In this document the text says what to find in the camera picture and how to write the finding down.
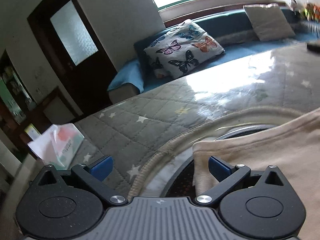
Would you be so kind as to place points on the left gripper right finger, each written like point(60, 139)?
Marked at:
point(229, 178)

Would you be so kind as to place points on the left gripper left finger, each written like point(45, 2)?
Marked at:
point(90, 178)

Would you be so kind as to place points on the cream beige garment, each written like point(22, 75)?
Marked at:
point(293, 147)

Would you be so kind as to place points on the tissue pack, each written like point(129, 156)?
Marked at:
point(58, 145)

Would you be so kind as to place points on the black round induction cooker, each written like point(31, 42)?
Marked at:
point(184, 183)

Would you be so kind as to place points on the grey quilted star tablecloth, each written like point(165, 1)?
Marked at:
point(150, 136)

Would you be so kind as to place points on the dark wooden door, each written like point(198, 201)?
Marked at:
point(74, 52)

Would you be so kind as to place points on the butterfly print pillow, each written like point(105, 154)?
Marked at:
point(181, 50)

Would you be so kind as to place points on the blue sofa bench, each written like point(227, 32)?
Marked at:
point(232, 30)

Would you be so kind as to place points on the black remote control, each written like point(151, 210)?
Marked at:
point(313, 46)

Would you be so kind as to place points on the plain beige pillow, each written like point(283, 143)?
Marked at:
point(268, 22)

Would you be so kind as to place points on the orange green plush toys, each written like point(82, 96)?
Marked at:
point(310, 12)

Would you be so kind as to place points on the black white plush toy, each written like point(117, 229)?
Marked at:
point(293, 5)

